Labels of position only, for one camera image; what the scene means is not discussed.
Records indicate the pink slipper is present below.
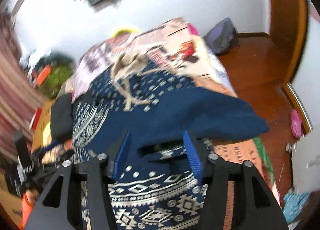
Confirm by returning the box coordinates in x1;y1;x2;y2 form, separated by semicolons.
290;108;303;138

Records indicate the striped curtain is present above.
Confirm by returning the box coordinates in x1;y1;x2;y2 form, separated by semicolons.
0;7;50;155

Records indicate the pink cloth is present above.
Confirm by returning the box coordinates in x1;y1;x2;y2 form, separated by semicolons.
187;23;200;36

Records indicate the green cloth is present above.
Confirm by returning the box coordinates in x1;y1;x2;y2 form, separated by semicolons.
252;137;274;178

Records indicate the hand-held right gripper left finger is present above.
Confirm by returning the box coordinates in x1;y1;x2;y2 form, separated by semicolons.
24;130;132;230

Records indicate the purple backpack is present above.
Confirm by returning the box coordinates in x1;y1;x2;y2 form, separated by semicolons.
202;18;239;55

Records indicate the orange garment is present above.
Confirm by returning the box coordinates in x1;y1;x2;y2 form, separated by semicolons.
21;190;40;228

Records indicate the printed bedspread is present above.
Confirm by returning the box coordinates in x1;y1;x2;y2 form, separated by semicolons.
60;17;278;230

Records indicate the cardboard box with red label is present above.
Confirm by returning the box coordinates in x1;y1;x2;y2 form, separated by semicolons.
30;100;54;150

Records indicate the teal cloth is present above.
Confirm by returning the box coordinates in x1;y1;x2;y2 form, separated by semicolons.
282;190;310;223

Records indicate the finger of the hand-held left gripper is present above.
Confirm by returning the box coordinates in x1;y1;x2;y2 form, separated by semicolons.
32;141;75;173

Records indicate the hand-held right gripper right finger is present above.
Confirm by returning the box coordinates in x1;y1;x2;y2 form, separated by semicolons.
182;131;290;230

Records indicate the yellow round object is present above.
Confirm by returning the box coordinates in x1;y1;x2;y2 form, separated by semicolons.
110;27;142;38

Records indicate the navy patterned large garment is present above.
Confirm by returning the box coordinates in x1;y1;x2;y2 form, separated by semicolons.
71;62;270;230

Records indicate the black cloth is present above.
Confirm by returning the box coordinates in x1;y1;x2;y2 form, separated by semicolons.
50;93;75;142

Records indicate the wooden door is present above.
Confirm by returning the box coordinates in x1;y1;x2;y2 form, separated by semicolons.
266;0;309;85

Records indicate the orange box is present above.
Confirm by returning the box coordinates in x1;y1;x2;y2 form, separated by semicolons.
35;66;52;86

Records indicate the green bag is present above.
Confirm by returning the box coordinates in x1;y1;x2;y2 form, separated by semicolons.
46;55;75;98

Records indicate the beige cloth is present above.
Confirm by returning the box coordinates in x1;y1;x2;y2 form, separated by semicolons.
110;50;160;110

